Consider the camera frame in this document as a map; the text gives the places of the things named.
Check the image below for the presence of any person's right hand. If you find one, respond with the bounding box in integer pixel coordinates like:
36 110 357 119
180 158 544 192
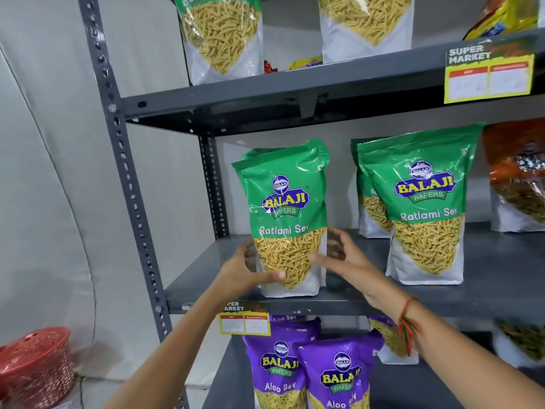
309 228 406 312

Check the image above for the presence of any yellow snack packet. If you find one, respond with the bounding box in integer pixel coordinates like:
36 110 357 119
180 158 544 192
462 0 541 41

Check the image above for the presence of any red green wrist thread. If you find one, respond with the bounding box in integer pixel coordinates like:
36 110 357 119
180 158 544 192
398 295 422 358

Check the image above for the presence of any grey metal shelving rack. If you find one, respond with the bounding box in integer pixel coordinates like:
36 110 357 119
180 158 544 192
77 0 545 409

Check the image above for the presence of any person's right forearm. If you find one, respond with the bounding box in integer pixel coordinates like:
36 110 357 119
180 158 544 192
365 294 545 409

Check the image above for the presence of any purple snack packet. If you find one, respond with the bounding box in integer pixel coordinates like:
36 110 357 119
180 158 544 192
242 314 322 409
295 329 385 409

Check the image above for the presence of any red plastic basket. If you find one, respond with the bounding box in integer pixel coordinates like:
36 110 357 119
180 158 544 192
0 326 76 409

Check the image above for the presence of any orange snack packet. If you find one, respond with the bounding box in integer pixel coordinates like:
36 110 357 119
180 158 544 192
482 120 545 233

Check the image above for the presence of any small yellow price label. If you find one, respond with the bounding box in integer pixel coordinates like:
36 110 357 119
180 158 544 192
219 301 271 336

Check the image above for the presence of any person's left hand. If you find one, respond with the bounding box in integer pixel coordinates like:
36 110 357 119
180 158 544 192
214 241 286 304

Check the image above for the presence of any large yellow price label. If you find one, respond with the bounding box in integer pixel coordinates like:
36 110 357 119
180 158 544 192
444 37 535 105

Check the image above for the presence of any person's left forearm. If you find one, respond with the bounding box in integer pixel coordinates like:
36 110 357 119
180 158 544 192
102 289 240 409

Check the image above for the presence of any small yellow packet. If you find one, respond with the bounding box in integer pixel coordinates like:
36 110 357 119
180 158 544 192
289 55 324 71

